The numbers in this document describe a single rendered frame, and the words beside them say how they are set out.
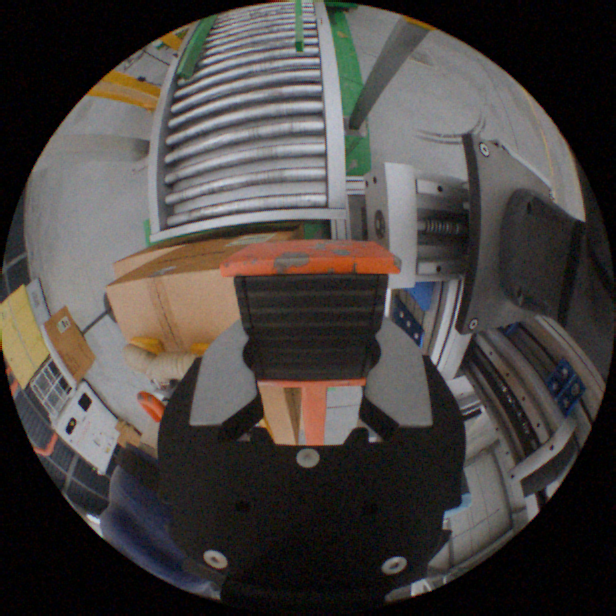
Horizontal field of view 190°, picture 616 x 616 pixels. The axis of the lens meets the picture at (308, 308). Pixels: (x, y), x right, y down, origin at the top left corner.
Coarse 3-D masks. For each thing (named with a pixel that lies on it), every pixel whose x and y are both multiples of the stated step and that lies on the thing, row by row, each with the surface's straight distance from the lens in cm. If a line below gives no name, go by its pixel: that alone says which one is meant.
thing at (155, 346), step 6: (132, 342) 49; (138, 342) 47; (144, 342) 46; (150, 342) 44; (156, 342) 43; (144, 348) 47; (150, 348) 45; (156, 348) 43; (162, 348) 44; (156, 354) 45
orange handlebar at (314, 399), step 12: (144, 396) 34; (312, 396) 16; (324, 396) 17; (144, 408) 38; (156, 408) 34; (312, 408) 18; (324, 408) 18; (156, 420) 40; (312, 420) 20; (324, 420) 20; (312, 432) 22; (324, 432) 23; (312, 444) 26
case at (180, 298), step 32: (160, 256) 64; (192, 256) 44; (224, 256) 36; (128, 288) 43; (160, 288) 36; (192, 288) 31; (224, 288) 29; (128, 320) 49; (160, 320) 40; (192, 320) 34; (224, 320) 31; (288, 416) 47
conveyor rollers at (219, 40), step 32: (224, 32) 134; (256, 32) 121; (288, 32) 113; (224, 64) 103; (256, 64) 94; (288, 64) 91; (192, 96) 97; (256, 96) 81; (288, 96) 81; (192, 128) 86; (256, 128) 73; (288, 128) 70; (320, 128) 70; (224, 160) 73; (256, 160) 71; (192, 192) 77
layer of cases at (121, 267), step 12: (240, 228) 107; (252, 228) 95; (264, 228) 87; (276, 228) 81; (288, 228) 77; (300, 228) 89; (180, 240) 110; (192, 240) 89; (204, 240) 76; (144, 252) 105; (156, 252) 91; (120, 264) 116; (132, 264) 107; (120, 276) 119; (300, 420) 130
